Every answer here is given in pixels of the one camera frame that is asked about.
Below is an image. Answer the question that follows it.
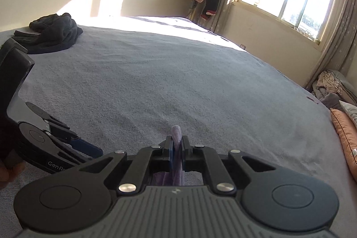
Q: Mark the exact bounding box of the crumpled dark garment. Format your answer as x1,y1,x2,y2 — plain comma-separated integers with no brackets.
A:
12,13,83,54

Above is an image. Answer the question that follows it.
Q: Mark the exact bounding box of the grey bed blanket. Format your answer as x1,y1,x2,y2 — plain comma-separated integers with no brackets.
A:
0,16,357,238

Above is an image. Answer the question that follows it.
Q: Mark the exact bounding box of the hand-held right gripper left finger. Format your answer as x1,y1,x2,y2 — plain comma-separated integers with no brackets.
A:
79,135,177,195

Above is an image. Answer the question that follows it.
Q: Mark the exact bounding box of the white printed pillow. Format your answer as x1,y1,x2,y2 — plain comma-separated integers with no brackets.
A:
339,100,357,127

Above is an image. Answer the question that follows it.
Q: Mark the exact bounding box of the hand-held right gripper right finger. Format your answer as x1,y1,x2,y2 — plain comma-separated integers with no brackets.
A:
180,135,279,195

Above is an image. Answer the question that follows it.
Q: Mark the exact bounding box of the crumpled floral bedding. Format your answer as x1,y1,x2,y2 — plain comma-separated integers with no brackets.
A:
312,69,357,110

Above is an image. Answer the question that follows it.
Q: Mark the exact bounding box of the person's left hand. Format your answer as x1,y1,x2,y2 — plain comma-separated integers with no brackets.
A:
0,153,26,183

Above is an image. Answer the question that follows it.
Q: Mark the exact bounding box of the lilac t-shirt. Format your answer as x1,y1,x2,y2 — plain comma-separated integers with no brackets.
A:
152,125,186,187

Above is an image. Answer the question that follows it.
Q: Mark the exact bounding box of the orange pillow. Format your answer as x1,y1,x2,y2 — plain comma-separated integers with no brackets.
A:
330,108,357,181

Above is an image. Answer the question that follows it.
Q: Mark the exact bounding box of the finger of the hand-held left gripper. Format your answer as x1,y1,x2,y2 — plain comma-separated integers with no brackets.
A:
54,142,95,165
42,112,104,157

